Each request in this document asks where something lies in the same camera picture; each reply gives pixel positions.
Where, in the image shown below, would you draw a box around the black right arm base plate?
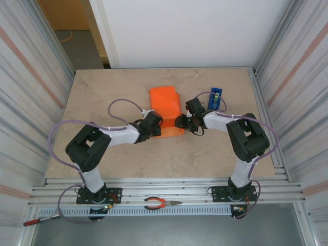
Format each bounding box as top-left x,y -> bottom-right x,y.
211,184 -> 258,203

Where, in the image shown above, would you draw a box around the red handled hand tool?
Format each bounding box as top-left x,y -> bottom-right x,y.
23,215 -> 61,227

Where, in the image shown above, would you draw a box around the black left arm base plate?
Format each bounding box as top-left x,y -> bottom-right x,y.
76,187 -> 122,205

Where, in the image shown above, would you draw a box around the white slotted cable duct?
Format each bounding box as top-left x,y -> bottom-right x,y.
38,207 -> 233,217

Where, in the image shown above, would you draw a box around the orange floor cable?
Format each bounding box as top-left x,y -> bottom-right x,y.
59,30 -> 73,43

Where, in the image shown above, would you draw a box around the blue tape dispenser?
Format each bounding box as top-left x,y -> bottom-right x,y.
207,87 -> 222,111

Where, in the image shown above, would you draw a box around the orange handled pliers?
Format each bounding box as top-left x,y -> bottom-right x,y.
143,196 -> 183,210

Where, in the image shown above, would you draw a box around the white door frame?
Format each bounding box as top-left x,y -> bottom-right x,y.
88,0 -> 121,69

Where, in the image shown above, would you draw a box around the aluminium rail frame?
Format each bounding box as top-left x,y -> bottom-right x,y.
28,165 -> 307,207

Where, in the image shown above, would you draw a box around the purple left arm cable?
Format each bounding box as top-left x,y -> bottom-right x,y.
48,99 -> 147,224

